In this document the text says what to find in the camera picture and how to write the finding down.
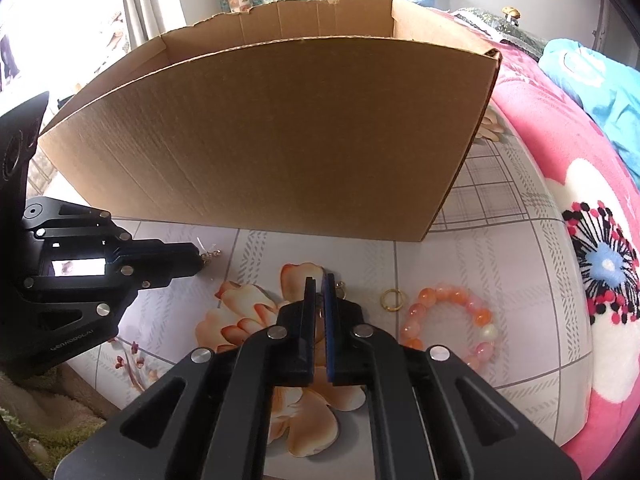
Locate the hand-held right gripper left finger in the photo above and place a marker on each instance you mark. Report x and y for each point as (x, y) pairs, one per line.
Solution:
(311, 320)

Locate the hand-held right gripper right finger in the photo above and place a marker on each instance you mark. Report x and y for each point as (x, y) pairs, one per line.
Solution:
(329, 320)

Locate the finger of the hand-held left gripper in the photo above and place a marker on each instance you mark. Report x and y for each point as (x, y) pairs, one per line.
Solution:
(165, 252)
(165, 272)

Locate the small gold earring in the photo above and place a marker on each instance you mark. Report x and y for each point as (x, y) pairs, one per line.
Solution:
(341, 287)
(212, 254)

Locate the brown cardboard box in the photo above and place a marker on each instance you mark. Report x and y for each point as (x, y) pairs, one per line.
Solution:
(275, 135)

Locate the fluffy white green blanket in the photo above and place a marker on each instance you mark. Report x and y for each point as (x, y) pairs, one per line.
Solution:
(50, 425)

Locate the floral plaid tablecloth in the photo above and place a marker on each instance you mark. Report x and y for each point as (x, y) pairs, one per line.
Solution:
(500, 240)

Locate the grey curtain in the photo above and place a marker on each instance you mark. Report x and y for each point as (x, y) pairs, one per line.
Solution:
(140, 0)

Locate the pink floral blanket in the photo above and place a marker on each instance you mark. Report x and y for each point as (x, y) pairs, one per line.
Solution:
(550, 150)

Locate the dark patterned pillow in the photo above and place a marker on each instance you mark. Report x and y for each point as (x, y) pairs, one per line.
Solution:
(490, 22)

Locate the blue blanket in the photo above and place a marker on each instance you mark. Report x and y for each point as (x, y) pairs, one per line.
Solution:
(600, 90)

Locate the mushroom shaped ornament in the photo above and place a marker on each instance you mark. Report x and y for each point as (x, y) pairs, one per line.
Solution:
(511, 12)

